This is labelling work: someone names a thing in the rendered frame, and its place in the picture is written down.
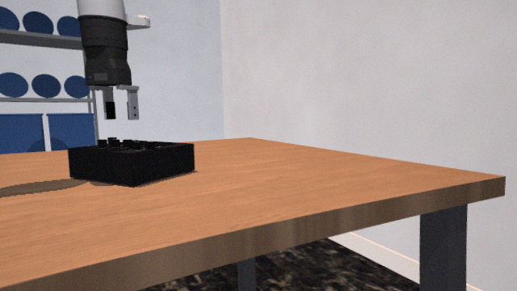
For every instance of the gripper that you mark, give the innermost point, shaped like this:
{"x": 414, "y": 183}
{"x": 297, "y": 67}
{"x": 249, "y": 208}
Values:
{"x": 104, "y": 25}

